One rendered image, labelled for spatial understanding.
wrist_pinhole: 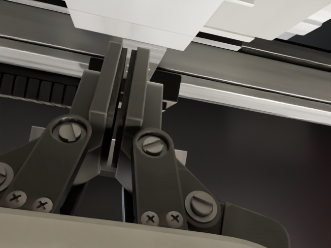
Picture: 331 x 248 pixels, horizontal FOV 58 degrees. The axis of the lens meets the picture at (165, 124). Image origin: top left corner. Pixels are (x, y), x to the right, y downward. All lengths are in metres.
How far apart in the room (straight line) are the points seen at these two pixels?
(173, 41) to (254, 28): 0.06
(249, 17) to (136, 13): 0.07
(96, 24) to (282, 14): 0.12
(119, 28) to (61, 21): 0.25
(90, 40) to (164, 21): 0.27
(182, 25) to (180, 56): 0.26
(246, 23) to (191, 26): 0.03
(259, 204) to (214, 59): 0.44
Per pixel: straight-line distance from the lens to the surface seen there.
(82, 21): 0.23
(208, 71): 0.46
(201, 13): 0.18
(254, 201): 0.79
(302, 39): 0.85
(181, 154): 0.20
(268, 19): 0.18
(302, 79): 0.52
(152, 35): 0.22
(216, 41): 0.22
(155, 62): 0.28
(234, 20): 0.19
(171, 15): 0.19
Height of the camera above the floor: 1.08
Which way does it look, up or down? 4 degrees down
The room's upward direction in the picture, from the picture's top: 171 degrees counter-clockwise
